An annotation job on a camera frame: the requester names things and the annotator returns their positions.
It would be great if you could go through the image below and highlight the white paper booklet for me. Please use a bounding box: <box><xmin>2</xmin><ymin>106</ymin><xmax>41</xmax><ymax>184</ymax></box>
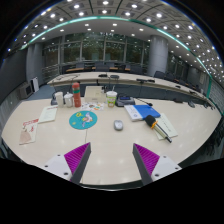
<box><xmin>124</xmin><ymin>105</ymin><xmax>142</xmax><ymax>121</ymax></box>

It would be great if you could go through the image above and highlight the blue folder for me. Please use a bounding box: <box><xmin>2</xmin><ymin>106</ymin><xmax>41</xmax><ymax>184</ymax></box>
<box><xmin>134</xmin><ymin>105</ymin><xmax>160</xmax><ymax>120</ymax></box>

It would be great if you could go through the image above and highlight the beige cardboard box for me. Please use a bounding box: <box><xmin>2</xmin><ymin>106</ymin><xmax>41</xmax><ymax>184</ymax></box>
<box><xmin>84</xmin><ymin>86</ymin><xmax>106</xmax><ymax>103</ymax></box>

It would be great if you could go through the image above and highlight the red and white pamphlet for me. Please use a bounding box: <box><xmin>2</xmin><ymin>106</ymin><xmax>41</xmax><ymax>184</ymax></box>
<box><xmin>19</xmin><ymin>119</ymin><xmax>38</xmax><ymax>145</ymax></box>

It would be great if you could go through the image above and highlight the white plastic cup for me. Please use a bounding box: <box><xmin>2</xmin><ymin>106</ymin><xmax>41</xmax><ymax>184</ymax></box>
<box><xmin>55</xmin><ymin>92</ymin><xmax>64</xmax><ymax>107</ymax></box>

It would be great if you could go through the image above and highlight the grey computer mouse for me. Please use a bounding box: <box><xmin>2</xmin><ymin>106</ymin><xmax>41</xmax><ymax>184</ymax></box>
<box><xmin>114</xmin><ymin>120</ymin><xmax>123</xmax><ymax>131</ymax></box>

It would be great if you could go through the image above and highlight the black desk device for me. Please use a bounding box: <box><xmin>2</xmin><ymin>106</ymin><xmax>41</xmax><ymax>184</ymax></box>
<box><xmin>115</xmin><ymin>96</ymin><xmax>135</xmax><ymax>107</ymax></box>

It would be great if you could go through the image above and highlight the white book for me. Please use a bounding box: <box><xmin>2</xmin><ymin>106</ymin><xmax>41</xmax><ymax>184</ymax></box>
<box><xmin>39</xmin><ymin>106</ymin><xmax>58</xmax><ymax>123</ymax></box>

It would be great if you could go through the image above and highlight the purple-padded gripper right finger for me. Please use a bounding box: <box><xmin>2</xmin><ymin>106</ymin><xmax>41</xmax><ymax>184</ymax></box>
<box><xmin>133</xmin><ymin>143</ymin><xmax>181</xmax><ymax>185</ymax></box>

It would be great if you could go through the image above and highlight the colourful sticker sheet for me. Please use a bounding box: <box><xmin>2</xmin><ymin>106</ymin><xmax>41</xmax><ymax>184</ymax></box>
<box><xmin>81</xmin><ymin>102</ymin><xmax>104</xmax><ymax>112</ymax></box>

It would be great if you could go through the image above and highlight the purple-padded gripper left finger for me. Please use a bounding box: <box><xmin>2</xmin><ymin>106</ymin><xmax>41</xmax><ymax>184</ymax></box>
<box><xmin>43</xmin><ymin>143</ymin><xmax>91</xmax><ymax>184</ymax></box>

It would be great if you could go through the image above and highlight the white jar with lid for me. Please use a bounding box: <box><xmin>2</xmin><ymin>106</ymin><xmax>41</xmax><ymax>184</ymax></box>
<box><xmin>64</xmin><ymin>92</ymin><xmax>73</xmax><ymax>108</ymax></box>

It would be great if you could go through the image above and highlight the paper sheet under microphone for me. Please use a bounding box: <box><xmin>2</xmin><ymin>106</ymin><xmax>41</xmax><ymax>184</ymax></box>
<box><xmin>157</xmin><ymin>113</ymin><xmax>178</xmax><ymax>138</ymax></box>

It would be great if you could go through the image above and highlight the white paper cup green print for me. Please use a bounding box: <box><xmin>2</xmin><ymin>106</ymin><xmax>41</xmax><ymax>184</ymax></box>
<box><xmin>106</xmin><ymin>91</ymin><xmax>117</xmax><ymax>107</ymax></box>

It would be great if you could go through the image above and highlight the red and green bottle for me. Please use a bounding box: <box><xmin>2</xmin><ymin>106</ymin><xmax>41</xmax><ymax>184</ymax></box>
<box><xmin>72</xmin><ymin>82</ymin><xmax>81</xmax><ymax>107</ymax></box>

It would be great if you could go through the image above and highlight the long curved conference desk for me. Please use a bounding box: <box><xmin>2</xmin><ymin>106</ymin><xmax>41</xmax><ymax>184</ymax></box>
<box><xmin>48</xmin><ymin>72</ymin><xmax>213</xmax><ymax>107</ymax></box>

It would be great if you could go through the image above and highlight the black and yellow microphone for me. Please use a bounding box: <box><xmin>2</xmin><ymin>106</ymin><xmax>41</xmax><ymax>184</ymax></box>
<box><xmin>145</xmin><ymin>115</ymin><xmax>172</xmax><ymax>142</ymax></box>

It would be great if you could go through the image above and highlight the round teal mouse pad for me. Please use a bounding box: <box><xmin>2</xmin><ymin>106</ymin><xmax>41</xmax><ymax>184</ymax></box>
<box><xmin>69</xmin><ymin>111</ymin><xmax>98</xmax><ymax>130</ymax></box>

